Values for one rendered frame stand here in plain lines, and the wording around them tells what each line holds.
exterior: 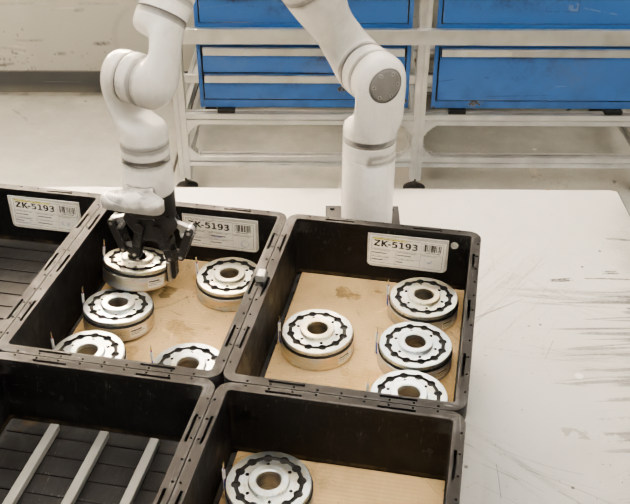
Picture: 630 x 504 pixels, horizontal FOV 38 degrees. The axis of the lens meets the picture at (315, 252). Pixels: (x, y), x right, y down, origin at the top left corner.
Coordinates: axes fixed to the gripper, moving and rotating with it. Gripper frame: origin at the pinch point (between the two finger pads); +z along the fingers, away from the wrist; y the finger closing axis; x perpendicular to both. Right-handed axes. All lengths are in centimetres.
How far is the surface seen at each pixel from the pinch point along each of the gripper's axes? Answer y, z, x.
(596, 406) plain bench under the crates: -69, 16, -2
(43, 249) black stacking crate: 22.9, 4.8, -7.0
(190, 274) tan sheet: -3.6, 4.1, -5.1
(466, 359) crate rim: -48, -7, 19
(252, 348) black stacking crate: -20.7, -3.0, 18.7
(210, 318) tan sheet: -10.2, 4.1, 5.2
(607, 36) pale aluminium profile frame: -81, 25, -194
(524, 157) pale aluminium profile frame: -61, 71, -192
